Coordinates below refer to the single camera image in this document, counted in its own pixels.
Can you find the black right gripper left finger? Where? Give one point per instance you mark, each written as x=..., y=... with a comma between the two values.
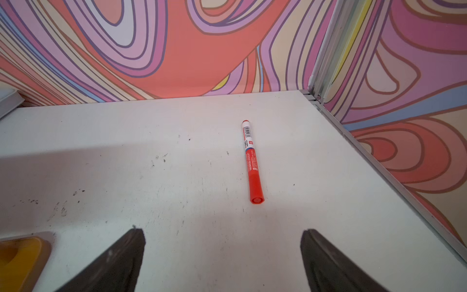
x=115, y=270

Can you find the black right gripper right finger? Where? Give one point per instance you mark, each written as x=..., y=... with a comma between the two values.
x=329, y=270

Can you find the yellow wooden two-tier shelf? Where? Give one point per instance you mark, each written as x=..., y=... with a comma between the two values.
x=23, y=259

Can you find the red whiteboard marker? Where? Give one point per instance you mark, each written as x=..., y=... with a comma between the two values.
x=255, y=189

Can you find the white plastic box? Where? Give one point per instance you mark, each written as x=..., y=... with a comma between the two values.
x=9, y=101

